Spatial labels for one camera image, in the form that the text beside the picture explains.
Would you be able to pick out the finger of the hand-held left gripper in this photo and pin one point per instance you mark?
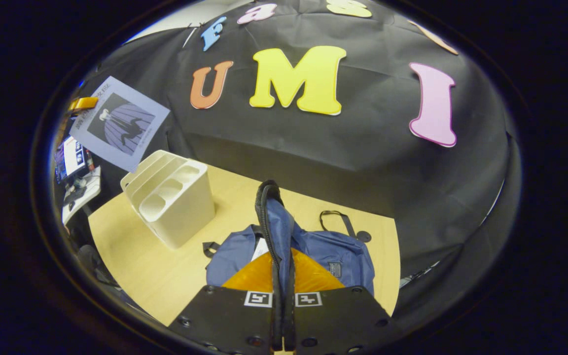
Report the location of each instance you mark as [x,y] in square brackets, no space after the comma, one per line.
[83,103]

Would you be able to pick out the white plastic bookshelf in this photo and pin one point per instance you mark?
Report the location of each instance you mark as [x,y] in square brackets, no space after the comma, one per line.
[185,212]

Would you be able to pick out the white side table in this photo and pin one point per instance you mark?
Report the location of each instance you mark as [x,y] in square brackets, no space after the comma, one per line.
[84,195]

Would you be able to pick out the grey-blue cover book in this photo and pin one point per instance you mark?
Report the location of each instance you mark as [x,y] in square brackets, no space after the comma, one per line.
[116,143]

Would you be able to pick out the blue schoolbag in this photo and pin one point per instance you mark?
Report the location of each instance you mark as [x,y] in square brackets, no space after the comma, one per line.
[333,251]

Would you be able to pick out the black backdrop cloth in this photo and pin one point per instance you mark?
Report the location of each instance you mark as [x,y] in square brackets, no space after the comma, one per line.
[363,148]

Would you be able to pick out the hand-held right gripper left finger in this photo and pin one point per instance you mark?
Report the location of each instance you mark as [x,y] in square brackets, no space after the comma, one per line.
[225,320]

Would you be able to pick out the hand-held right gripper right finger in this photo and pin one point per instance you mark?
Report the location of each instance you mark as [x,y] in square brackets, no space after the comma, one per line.
[343,320]

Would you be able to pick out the lit display screen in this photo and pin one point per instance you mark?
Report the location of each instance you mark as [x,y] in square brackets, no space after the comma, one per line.
[73,158]

